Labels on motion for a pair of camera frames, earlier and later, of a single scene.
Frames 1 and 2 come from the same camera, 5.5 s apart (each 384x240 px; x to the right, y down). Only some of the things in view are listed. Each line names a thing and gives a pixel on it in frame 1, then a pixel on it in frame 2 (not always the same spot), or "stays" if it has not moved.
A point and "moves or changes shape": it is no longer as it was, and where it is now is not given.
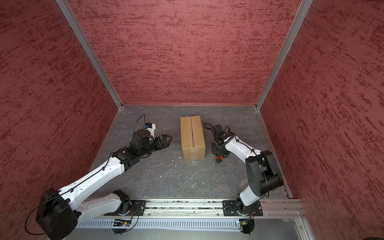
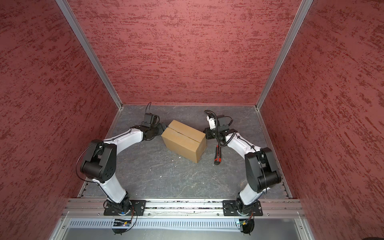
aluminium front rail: x=214 y=208 stays
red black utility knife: x=219 y=158 stays
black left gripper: x=166 y=144 to x=160 y=126
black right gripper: x=215 y=152 to x=207 y=133
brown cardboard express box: x=193 y=139 moves or changes shape
